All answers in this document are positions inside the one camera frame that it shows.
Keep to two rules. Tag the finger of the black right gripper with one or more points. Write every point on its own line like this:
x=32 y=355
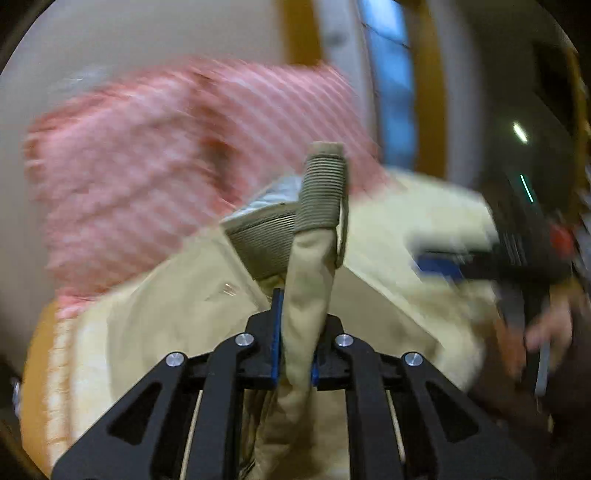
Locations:
x=454 y=261

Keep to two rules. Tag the beige khaki pants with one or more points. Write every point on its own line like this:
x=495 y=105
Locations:
x=304 y=286

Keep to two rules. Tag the blue glass window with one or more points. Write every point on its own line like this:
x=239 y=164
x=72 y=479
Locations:
x=393 y=80

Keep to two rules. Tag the pink polka dot pillow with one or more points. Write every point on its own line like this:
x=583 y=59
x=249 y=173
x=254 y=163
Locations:
x=124 y=173

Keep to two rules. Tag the person right hand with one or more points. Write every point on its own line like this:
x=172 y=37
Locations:
x=554 y=326

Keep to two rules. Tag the yellow patterned bed cover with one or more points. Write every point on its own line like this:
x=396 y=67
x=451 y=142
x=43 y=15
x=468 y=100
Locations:
x=382 y=225

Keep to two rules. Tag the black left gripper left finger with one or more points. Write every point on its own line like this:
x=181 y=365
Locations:
x=183 y=419

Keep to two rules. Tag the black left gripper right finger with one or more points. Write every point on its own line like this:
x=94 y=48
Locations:
x=406 y=420

